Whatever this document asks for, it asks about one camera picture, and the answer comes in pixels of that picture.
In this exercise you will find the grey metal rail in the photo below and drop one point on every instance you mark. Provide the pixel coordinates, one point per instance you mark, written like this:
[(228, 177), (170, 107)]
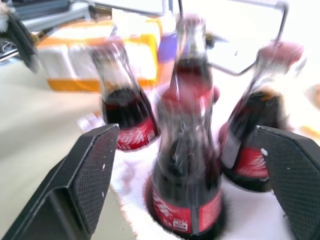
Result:
[(55, 17)]

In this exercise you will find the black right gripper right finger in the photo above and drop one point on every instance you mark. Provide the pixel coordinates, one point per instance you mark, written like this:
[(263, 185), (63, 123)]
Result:
[(297, 175)]

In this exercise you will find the white framed panel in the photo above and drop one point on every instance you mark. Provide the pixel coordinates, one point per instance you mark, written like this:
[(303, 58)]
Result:
[(130, 6)]

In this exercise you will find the cola glass bottle red label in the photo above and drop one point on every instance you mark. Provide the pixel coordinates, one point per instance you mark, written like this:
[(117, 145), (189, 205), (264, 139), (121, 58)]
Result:
[(126, 112), (252, 125), (185, 160)]

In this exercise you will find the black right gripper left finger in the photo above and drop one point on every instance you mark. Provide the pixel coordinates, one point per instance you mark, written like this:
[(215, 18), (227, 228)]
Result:
[(62, 190)]

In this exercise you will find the black upright post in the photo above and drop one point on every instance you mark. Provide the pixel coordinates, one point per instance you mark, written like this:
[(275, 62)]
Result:
[(21, 42)]

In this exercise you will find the purple object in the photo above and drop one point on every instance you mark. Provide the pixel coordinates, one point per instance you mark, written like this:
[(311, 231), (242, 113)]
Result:
[(168, 48)]

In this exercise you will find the white box with orange tape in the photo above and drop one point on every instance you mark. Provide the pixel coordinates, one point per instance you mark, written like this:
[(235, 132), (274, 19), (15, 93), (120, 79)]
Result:
[(67, 62)]

